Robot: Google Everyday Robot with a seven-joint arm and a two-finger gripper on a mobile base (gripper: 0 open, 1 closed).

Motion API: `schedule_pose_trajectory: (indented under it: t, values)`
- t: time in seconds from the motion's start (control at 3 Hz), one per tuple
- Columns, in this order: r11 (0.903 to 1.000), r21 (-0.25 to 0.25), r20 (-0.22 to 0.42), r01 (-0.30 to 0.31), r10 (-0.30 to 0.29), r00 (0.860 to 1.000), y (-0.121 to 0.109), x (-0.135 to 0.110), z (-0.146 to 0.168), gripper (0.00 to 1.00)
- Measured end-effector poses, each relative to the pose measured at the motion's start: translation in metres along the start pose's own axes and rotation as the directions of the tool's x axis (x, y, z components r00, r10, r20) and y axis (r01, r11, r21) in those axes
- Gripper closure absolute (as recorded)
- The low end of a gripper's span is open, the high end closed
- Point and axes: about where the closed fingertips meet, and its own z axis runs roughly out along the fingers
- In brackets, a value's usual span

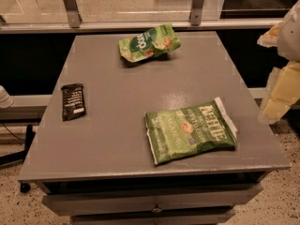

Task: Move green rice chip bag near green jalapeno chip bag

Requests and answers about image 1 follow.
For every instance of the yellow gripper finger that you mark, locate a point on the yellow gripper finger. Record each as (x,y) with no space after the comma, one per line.
(270,38)
(281,92)

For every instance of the green rice chip bag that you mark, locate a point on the green rice chip bag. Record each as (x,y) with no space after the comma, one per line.
(149,44)

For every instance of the green jalapeno chip bag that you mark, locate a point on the green jalapeno chip bag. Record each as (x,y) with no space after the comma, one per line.
(190,131)

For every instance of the grey cabinet drawer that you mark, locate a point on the grey cabinet drawer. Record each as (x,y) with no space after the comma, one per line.
(150,199)

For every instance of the black snack bar wrapper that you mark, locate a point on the black snack bar wrapper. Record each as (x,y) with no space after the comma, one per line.
(73,101)

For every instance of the white object at left edge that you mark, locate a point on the white object at left edge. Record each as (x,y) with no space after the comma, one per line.
(5,99)

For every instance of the black chair base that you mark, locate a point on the black chair base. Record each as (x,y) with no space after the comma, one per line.
(29,137)

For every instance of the right metal rail bracket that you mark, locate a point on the right metal rail bracket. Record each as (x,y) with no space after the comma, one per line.
(196,12)

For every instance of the metal rail bracket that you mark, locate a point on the metal rail bracket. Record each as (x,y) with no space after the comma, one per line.
(73,16)
(196,12)

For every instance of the left metal rail bracket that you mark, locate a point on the left metal rail bracket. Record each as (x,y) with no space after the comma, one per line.
(73,16)

